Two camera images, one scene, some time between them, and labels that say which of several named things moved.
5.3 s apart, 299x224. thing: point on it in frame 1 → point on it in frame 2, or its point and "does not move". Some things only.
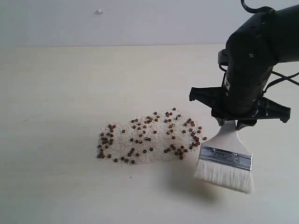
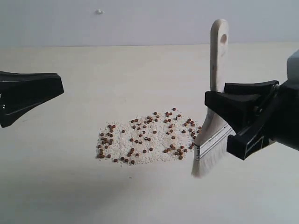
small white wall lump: x=99 y=11 does not move
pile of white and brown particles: x=161 y=136 does not move
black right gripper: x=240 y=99 → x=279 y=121
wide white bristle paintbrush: x=225 y=160 → x=211 y=144
